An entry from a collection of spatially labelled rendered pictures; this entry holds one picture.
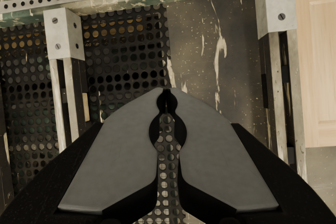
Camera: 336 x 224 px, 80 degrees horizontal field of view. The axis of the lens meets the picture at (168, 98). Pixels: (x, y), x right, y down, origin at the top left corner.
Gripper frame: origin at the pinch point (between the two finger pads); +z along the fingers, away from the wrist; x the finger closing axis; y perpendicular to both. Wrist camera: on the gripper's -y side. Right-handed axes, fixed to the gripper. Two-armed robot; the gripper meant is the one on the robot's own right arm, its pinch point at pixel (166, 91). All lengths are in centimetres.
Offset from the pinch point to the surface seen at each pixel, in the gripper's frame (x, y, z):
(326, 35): 39, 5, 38
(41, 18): -35, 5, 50
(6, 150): -48, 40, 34
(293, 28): 28.2, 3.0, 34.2
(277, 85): 25.4, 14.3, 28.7
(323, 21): 38, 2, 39
